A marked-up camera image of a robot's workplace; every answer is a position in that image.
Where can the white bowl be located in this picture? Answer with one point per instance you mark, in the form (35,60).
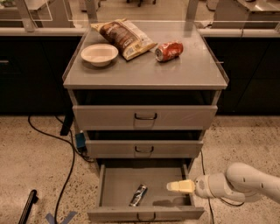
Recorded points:
(99,55)

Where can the blue power adapter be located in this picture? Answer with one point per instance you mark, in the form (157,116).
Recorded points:
(80,142)

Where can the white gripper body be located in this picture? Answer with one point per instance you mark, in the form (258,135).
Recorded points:
(201,186)

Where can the grey drawer cabinet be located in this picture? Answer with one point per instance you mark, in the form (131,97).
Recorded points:
(194,78)

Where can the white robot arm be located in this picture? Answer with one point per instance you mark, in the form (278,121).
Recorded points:
(240,182)

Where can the grey middle drawer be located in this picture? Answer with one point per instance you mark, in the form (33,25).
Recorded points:
(143,148)

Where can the grey bottom drawer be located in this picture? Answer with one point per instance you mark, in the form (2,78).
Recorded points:
(120,178)

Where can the dark counter cabinets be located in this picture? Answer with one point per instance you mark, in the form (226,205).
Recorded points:
(31,72)

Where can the brown chip bag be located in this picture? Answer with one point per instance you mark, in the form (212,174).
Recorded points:
(126,37)

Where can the crushed orange soda can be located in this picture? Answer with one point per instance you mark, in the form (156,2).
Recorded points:
(169,51)

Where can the black bar on floor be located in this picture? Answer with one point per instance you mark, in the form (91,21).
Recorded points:
(32,199)

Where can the grey drawer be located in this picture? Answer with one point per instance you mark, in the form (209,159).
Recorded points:
(143,148)
(120,178)
(144,117)

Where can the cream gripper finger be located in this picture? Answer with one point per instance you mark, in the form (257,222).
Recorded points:
(182,186)

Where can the grey top drawer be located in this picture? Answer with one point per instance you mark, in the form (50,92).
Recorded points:
(144,117)

